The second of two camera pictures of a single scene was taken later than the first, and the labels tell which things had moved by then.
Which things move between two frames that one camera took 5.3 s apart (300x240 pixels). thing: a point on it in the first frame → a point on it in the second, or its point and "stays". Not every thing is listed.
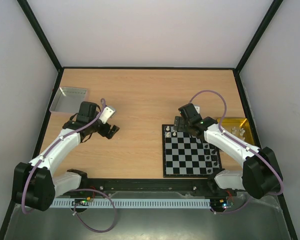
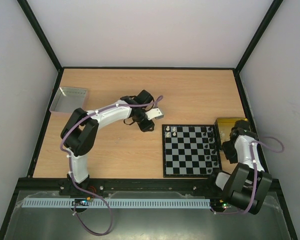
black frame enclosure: x=4 y=227 stays
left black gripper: x=112 y=131 → x=146 y=128
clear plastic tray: x=69 y=99 stays
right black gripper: x=179 y=122 → x=239 y=125
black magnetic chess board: x=184 y=156 stays
